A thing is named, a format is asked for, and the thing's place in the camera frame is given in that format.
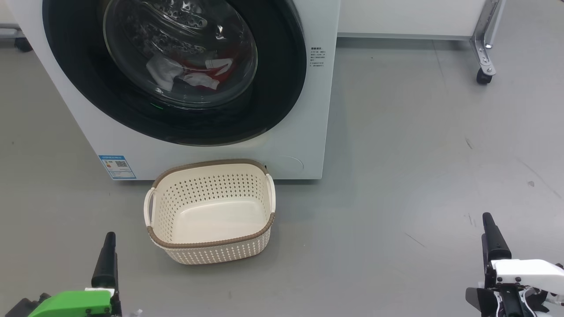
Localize white front-load washing machine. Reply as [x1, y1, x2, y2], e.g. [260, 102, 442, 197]
[7, 0, 341, 181]

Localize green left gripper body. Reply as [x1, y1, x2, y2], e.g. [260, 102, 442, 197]
[27, 288, 113, 317]

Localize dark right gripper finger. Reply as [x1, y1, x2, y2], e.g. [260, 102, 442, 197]
[482, 213, 512, 265]

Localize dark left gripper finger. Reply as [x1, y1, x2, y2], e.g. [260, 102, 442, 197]
[91, 232, 118, 289]

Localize grey metal cart leg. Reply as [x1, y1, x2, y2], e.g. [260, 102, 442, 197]
[470, 0, 505, 76]

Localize red garment white cuffs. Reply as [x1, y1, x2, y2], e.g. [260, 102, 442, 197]
[181, 55, 234, 91]

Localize cream perforated laundry basket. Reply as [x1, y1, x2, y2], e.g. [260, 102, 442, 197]
[144, 159, 276, 265]

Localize blue white energy label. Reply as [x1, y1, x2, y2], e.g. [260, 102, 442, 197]
[99, 155, 137, 180]

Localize black glass washer door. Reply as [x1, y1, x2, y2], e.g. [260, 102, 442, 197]
[43, 0, 308, 147]

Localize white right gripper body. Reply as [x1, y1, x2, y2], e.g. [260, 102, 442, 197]
[466, 259, 564, 317]

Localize white cabinet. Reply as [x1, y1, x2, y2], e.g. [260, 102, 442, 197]
[337, 0, 487, 41]

